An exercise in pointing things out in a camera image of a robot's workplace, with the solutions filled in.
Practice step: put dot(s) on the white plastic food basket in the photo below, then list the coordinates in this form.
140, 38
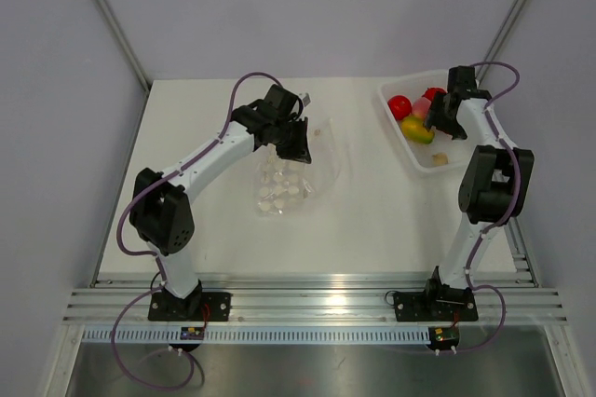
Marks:
413, 87

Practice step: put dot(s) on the red toy tomato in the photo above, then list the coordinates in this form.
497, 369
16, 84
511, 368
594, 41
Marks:
399, 106

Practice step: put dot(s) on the controller board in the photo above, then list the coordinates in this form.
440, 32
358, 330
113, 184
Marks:
444, 337
192, 333

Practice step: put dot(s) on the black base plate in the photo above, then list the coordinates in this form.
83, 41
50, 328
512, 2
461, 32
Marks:
419, 307
210, 307

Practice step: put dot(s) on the left controller board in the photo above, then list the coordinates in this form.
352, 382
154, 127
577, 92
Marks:
192, 333

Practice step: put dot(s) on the yellow green toy mango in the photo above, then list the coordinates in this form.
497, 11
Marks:
413, 130

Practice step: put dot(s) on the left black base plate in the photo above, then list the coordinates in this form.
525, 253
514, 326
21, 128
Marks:
210, 307

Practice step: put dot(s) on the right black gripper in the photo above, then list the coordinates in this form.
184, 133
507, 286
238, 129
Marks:
433, 118

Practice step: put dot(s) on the aluminium frame post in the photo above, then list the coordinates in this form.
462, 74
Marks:
504, 31
119, 36

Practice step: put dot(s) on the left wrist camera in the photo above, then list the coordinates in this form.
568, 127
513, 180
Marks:
305, 99

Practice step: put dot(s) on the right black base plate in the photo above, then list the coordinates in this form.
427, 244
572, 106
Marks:
419, 307

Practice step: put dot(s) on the aluminium mounting rail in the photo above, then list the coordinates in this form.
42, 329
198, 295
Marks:
322, 299

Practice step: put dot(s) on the beige toy garlic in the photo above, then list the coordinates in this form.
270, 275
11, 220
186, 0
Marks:
440, 159

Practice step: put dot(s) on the left aluminium frame post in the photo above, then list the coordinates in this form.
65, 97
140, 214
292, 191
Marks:
119, 36

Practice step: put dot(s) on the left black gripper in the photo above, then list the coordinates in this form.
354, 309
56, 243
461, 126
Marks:
299, 152

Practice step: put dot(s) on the clear zip top bag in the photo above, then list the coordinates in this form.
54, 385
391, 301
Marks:
286, 187

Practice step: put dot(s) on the red toy pepper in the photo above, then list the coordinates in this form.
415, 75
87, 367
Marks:
431, 93

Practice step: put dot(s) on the white slotted cable duct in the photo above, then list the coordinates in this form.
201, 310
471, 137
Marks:
263, 335

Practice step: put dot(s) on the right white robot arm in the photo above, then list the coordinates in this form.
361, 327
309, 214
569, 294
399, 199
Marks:
496, 179

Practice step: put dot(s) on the right aluminium frame post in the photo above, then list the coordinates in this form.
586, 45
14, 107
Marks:
504, 31

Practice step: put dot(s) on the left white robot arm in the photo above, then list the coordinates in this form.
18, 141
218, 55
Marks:
161, 208

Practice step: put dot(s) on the pink toy peach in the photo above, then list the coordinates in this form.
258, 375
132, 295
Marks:
420, 107

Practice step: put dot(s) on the right controller board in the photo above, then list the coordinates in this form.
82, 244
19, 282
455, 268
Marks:
444, 337

